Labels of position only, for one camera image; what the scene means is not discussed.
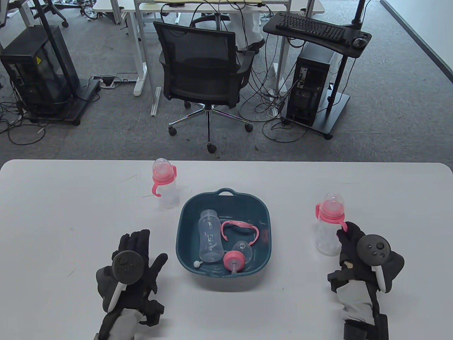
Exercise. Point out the person's right hand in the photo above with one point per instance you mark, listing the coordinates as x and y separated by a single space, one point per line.
348 244

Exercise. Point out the person's left hand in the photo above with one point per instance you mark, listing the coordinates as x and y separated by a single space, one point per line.
139 244

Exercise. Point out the small white straw weight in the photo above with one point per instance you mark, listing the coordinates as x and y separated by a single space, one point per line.
196 264

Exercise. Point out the clear baby bottle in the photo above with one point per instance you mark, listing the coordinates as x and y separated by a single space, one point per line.
208 233

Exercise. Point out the pink bottle collar with nipple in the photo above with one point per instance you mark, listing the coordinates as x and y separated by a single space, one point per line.
233 261

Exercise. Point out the clear dome bottle cap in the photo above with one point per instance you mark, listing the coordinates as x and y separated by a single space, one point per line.
244 249

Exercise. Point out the black hand controller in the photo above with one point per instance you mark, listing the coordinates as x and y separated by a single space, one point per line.
371 248
127 267

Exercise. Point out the teal plastic basin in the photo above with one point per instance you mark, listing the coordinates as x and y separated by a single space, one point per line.
191 219

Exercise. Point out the black rolling pole cart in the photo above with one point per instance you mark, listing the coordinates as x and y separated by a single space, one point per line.
86 94

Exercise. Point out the white power strip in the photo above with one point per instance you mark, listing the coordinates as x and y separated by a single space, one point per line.
272 94
106 82

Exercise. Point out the black computer tower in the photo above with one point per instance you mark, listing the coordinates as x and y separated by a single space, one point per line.
311 81

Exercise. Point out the black computer mouse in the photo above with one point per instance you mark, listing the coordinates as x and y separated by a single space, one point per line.
360 42

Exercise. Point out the black glass computer case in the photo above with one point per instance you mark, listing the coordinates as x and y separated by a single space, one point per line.
35 71

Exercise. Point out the black mesh office chair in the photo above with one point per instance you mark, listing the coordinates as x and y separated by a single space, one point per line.
198 46

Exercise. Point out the black keyboard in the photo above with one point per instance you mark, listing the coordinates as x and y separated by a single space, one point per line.
311 28

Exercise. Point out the black rolling keyboard stand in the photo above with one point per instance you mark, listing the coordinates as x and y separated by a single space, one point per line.
272 26

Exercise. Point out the black swivel chair base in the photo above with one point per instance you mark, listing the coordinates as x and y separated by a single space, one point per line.
64 24
212 17

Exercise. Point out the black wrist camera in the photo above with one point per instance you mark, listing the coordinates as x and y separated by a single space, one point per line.
338 279
152 313

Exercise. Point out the silver metal rail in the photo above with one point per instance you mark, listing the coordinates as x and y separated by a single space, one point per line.
156 101

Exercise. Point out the white metal frame desk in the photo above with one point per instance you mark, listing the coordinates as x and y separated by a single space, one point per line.
141 67

